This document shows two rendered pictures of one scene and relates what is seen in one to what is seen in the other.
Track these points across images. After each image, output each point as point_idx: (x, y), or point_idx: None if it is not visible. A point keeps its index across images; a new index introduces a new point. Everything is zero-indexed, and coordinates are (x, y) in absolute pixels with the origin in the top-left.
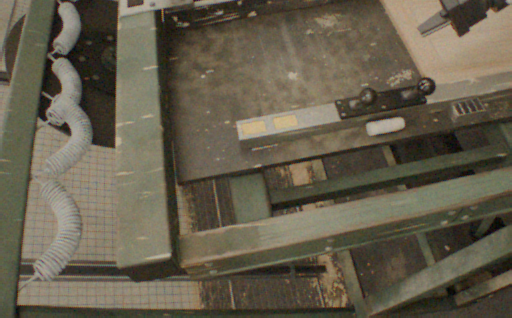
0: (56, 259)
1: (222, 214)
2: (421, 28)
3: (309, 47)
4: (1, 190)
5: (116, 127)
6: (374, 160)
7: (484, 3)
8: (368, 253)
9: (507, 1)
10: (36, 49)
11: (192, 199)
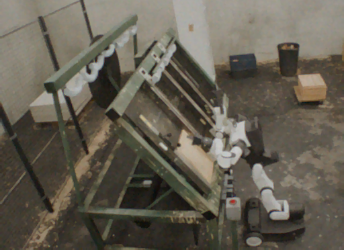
0: (72, 93)
1: (17, 159)
2: (187, 136)
3: (161, 121)
4: (75, 66)
5: (125, 88)
6: (113, 192)
7: (201, 142)
8: (78, 218)
9: (204, 145)
10: (101, 47)
11: (6, 141)
